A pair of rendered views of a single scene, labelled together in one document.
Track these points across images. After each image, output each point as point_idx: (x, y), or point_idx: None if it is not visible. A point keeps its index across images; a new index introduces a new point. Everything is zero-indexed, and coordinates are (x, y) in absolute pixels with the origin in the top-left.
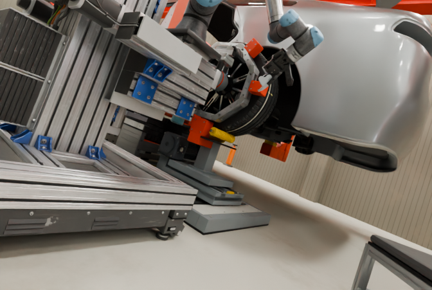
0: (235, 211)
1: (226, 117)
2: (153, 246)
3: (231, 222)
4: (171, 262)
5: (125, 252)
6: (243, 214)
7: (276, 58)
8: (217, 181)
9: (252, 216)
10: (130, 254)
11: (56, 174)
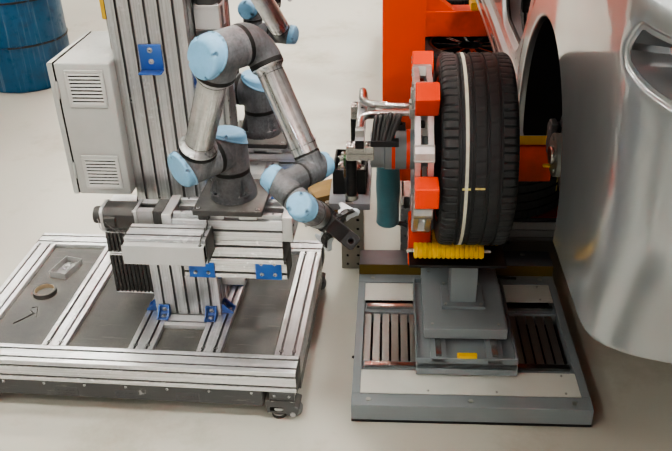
0: (466, 391)
1: (427, 228)
2: (252, 423)
3: (422, 412)
4: (247, 446)
5: (214, 423)
6: (477, 400)
7: None
8: (447, 330)
9: (499, 407)
10: (216, 427)
11: (130, 362)
